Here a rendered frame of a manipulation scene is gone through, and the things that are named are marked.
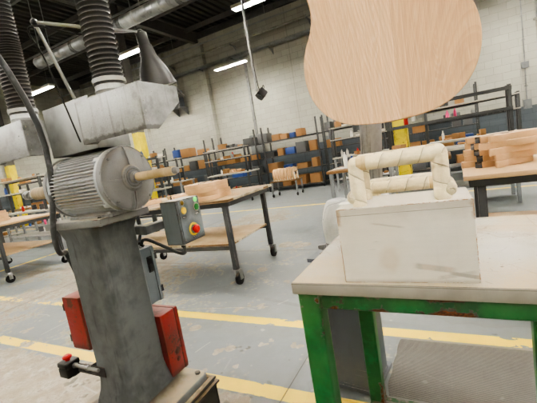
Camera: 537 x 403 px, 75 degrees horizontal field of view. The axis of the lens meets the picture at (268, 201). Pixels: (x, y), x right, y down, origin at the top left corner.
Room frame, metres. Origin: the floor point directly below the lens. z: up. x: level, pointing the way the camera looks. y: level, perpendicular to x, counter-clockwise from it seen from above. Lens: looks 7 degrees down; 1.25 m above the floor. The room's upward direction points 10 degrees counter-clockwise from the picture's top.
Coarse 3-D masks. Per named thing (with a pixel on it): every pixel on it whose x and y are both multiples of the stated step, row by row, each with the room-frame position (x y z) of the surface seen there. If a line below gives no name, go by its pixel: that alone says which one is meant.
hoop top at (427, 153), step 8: (392, 152) 0.73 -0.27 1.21; (400, 152) 0.72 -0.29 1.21; (408, 152) 0.71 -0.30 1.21; (416, 152) 0.70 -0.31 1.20; (424, 152) 0.69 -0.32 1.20; (432, 152) 0.69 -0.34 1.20; (440, 152) 0.68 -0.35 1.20; (352, 160) 0.76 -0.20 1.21; (360, 160) 0.75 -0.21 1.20; (368, 160) 0.74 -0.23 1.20; (376, 160) 0.73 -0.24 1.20; (384, 160) 0.73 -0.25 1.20; (392, 160) 0.72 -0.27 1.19; (400, 160) 0.71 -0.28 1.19; (408, 160) 0.71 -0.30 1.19; (416, 160) 0.70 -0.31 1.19; (424, 160) 0.70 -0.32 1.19; (360, 168) 0.75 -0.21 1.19; (368, 168) 0.75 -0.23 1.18; (376, 168) 0.74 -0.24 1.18
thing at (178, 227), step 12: (168, 204) 1.52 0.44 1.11; (192, 204) 1.59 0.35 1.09; (168, 216) 1.53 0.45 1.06; (180, 216) 1.51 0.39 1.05; (192, 216) 1.58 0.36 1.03; (168, 228) 1.54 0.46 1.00; (180, 228) 1.51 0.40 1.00; (192, 228) 1.57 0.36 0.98; (144, 240) 1.57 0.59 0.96; (168, 240) 1.55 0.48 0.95; (180, 240) 1.51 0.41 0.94; (192, 240) 1.56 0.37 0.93; (180, 252) 1.56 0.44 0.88
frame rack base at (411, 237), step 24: (432, 192) 0.78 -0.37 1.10; (456, 192) 0.74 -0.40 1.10; (336, 216) 0.77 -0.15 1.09; (360, 216) 0.74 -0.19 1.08; (384, 216) 0.72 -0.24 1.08; (408, 216) 0.70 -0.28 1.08; (432, 216) 0.68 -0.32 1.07; (456, 216) 0.66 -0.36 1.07; (360, 240) 0.75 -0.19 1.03; (384, 240) 0.73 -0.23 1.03; (408, 240) 0.70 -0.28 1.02; (432, 240) 0.69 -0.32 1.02; (456, 240) 0.67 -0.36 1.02; (360, 264) 0.75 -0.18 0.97; (384, 264) 0.73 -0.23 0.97; (408, 264) 0.71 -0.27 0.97; (432, 264) 0.69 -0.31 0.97; (456, 264) 0.67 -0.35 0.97
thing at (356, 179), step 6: (348, 168) 0.76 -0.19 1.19; (354, 168) 0.75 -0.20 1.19; (348, 174) 0.77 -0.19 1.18; (354, 174) 0.76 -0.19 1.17; (360, 174) 0.75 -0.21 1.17; (354, 180) 0.76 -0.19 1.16; (360, 180) 0.75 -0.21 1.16; (354, 186) 0.76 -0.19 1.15; (360, 186) 0.75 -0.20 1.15; (354, 192) 0.76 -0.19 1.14; (360, 192) 0.75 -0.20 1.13; (360, 198) 0.75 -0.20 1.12; (366, 198) 0.76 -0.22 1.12; (354, 204) 0.76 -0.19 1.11; (360, 204) 0.75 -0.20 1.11; (366, 204) 0.76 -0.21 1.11
